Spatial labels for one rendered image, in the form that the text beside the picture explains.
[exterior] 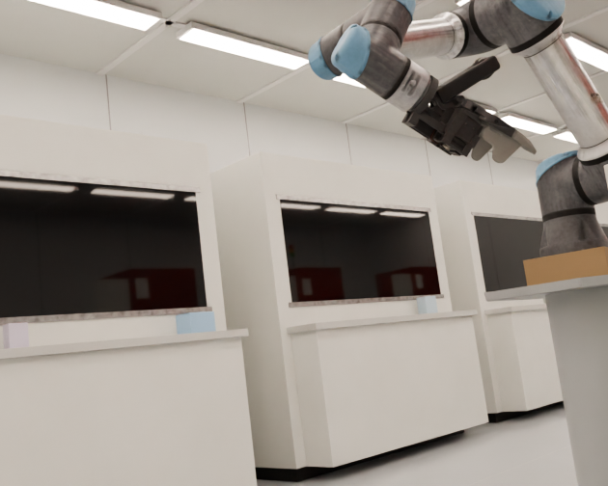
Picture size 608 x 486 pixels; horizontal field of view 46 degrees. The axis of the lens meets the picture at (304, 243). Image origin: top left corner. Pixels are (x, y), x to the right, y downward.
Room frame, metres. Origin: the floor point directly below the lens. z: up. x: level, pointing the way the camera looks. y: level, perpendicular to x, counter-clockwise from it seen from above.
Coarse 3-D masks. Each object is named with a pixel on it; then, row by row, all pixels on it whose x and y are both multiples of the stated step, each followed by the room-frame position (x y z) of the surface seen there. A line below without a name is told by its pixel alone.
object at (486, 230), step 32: (448, 192) 5.89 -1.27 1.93; (480, 192) 6.00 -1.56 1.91; (512, 192) 6.40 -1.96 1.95; (448, 224) 5.93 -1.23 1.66; (480, 224) 5.94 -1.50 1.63; (512, 224) 6.33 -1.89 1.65; (448, 256) 5.97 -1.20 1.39; (480, 256) 5.88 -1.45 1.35; (512, 256) 6.26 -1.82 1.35; (480, 288) 5.83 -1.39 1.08; (480, 320) 5.82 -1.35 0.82; (512, 320) 5.71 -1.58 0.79; (544, 320) 6.07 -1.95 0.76; (480, 352) 5.85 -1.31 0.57; (512, 352) 5.73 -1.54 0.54; (544, 352) 6.01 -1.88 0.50; (512, 384) 5.76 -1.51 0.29; (544, 384) 5.94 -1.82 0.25; (512, 416) 6.03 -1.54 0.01
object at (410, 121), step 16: (432, 80) 1.08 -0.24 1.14; (432, 96) 1.08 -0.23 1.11; (416, 112) 1.10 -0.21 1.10; (432, 112) 1.11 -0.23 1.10; (448, 112) 1.11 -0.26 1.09; (464, 112) 1.10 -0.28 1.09; (416, 128) 1.12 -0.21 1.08; (432, 128) 1.13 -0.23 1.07; (448, 128) 1.10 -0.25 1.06; (464, 128) 1.11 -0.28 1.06; (480, 128) 1.12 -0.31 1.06; (432, 144) 1.17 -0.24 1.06; (448, 144) 1.11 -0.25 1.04; (464, 144) 1.12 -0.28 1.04
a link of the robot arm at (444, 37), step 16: (448, 16) 1.36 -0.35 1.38; (464, 16) 1.37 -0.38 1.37; (336, 32) 1.16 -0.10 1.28; (416, 32) 1.29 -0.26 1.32; (432, 32) 1.32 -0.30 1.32; (448, 32) 1.35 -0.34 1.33; (464, 32) 1.36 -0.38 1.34; (320, 48) 1.19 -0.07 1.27; (416, 48) 1.30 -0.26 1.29; (432, 48) 1.33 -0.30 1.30; (448, 48) 1.37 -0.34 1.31; (464, 48) 1.39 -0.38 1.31; (480, 48) 1.40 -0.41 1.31; (320, 64) 1.21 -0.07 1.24
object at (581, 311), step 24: (528, 288) 1.52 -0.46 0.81; (552, 288) 1.49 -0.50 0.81; (576, 288) 1.49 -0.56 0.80; (600, 288) 1.53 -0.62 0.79; (552, 312) 1.59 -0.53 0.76; (576, 312) 1.54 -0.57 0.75; (600, 312) 1.53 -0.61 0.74; (552, 336) 1.62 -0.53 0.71; (576, 336) 1.55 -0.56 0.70; (600, 336) 1.53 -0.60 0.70; (576, 360) 1.55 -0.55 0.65; (600, 360) 1.53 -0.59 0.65; (576, 384) 1.56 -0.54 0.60; (600, 384) 1.53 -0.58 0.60; (576, 408) 1.57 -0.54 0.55; (600, 408) 1.54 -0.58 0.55; (576, 432) 1.58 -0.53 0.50; (600, 432) 1.54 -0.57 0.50; (576, 456) 1.60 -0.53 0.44; (600, 456) 1.54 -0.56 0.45; (600, 480) 1.55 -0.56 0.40
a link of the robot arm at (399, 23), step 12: (372, 0) 1.10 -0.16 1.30; (384, 0) 1.08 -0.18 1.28; (396, 0) 1.08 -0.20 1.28; (408, 0) 1.09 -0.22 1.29; (360, 12) 1.12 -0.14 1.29; (372, 12) 1.08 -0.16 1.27; (384, 12) 1.07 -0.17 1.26; (396, 12) 1.07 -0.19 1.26; (408, 12) 1.09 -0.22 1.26; (348, 24) 1.13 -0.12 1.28; (360, 24) 1.11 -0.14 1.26; (384, 24) 1.06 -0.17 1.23; (396, 24) 1.07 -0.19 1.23; (408, 24) 1.10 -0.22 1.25
